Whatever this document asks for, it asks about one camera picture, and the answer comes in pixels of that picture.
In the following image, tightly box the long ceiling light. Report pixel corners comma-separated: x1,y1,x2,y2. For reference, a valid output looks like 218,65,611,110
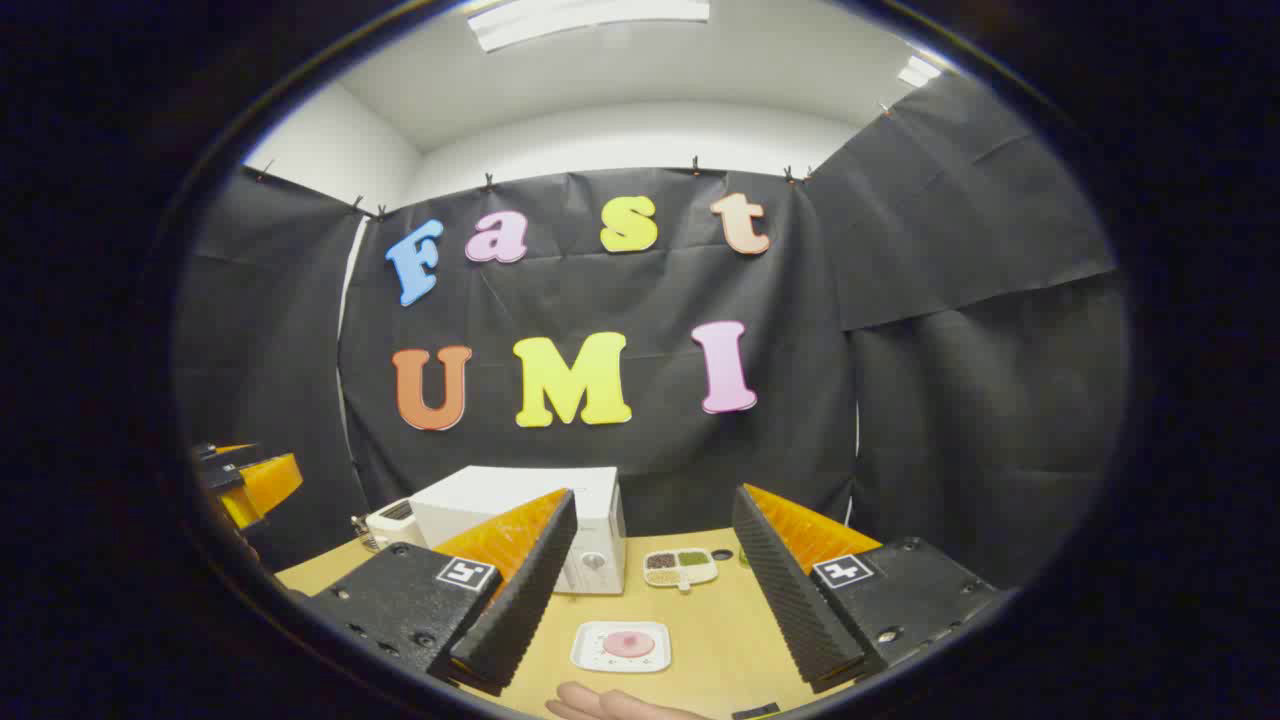
467,0,711,53

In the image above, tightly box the white square plate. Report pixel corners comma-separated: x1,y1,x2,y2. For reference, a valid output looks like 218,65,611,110
570,620,673,674

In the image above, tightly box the black backdrop cloth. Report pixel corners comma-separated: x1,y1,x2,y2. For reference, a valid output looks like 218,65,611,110
175,75,1131,591

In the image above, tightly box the white toaster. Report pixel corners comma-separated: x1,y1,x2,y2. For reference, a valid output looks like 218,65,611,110
365,498,429,551

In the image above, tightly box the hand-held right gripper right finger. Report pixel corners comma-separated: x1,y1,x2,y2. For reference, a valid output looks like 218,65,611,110
732,483,1001,694

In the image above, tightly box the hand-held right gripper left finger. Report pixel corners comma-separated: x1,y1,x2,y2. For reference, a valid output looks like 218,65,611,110
300,488,579,698

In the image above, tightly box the white microwave oven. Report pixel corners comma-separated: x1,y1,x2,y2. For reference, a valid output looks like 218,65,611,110
410,465,628,597

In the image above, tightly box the white divided tray of grains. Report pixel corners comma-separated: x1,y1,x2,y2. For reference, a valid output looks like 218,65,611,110
643,548,719,593

